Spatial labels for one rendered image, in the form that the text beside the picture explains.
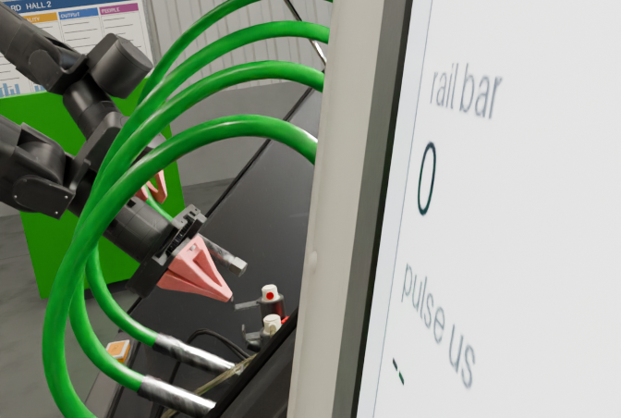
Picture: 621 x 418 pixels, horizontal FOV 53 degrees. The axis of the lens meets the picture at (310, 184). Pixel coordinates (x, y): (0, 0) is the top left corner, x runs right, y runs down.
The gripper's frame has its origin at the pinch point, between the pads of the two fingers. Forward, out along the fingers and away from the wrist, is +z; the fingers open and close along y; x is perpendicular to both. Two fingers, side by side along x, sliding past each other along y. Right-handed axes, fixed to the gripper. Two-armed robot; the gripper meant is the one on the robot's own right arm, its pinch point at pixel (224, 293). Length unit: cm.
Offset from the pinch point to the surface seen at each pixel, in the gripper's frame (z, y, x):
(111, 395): -3.3, -23.5, 3.7
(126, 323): -5.9, -1.3, -12.9
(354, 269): 1, 30, -48
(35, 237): -102, -190, 259
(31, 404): -32, -186, 155
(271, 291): 3.8, 4.9, -2.3
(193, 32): -20.6, 20.1, 7.2
